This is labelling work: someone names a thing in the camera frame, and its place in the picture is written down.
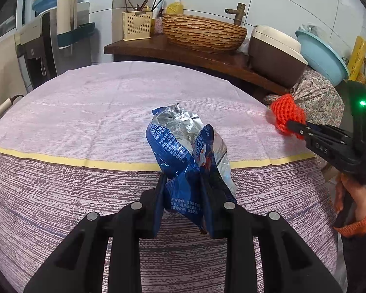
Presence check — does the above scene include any floral cloth cover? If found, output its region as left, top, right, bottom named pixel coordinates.
left=264, top=67, right=345, bottom=127

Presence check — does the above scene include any purple striped tablecloth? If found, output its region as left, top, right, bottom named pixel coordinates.
left=0, top=62, right=338, bottom=292

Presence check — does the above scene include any water dispenser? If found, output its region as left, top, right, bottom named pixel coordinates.
left=16, top=8, right=92, bottom=92

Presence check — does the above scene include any person right hand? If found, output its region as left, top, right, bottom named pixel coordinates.
left=335, top=173, right=366, bottom=228

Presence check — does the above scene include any light blue plastic basin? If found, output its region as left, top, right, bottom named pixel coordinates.
left=295, top=30, right=349, bottom=87

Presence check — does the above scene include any yellow plastic wrap roll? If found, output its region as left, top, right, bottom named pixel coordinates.
left=347, top=36, right=366, bottom=81

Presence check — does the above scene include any blue foil snack bag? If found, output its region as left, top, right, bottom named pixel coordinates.
left=146, top=104, right=236, bottom=232

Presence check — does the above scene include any woven basin sink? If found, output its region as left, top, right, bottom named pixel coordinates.
left=163, top=14, right=247, bottom=54

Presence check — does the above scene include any wooden counter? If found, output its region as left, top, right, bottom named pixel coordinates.
left=104, top=35, right=289, bottom=95

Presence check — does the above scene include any brown rice cooker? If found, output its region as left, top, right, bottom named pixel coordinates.
left=248, top=24, right=307, bottom=89

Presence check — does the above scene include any bronze faucet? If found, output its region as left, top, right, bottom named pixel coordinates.
left=225, top=3, right=246, bottom=26

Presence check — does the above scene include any yellow soap dispenser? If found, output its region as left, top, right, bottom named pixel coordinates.
left=166, top=0, right=184, bottom=15

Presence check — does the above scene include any beige chopstick holder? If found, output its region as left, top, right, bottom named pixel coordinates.
left=122, top=11, right=153, bottom=41

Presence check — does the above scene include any red foam fruit net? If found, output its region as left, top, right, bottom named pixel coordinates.
left=270, top=94, right=306, bottom=135

